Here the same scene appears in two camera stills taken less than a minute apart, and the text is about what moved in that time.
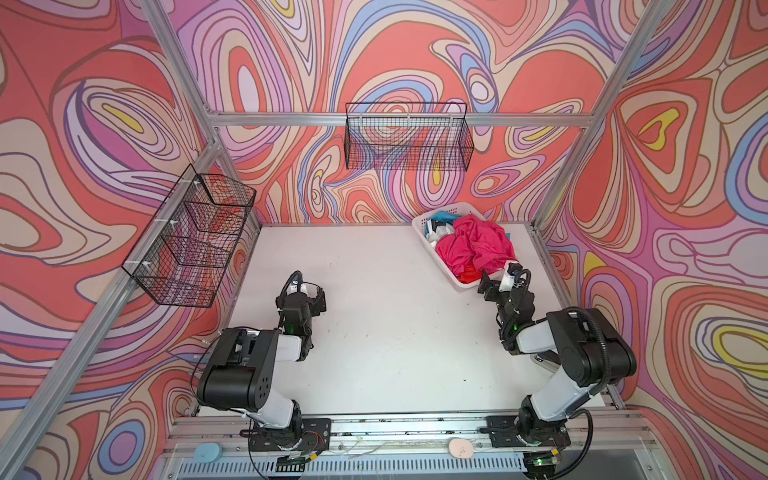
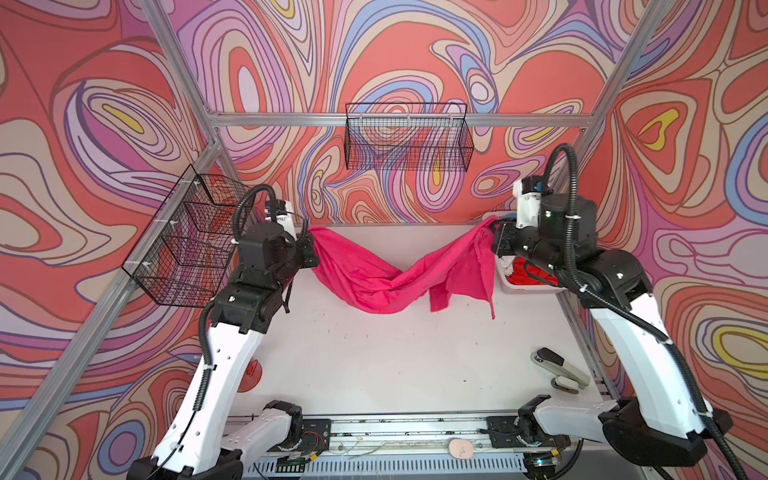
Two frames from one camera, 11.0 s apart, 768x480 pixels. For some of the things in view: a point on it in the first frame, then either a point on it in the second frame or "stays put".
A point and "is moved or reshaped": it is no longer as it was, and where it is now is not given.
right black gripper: [494, 285] -> [504, 233]
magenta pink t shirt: [474, 249] is moved or reshaped
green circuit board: [290, 462] stays put
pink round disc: [460, 447] stays put
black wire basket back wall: [407, 136] stays put
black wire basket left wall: [182, 254] stays put
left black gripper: [313, 303] -> [304, 244]
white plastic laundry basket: [452, 209] -> [519, 289]
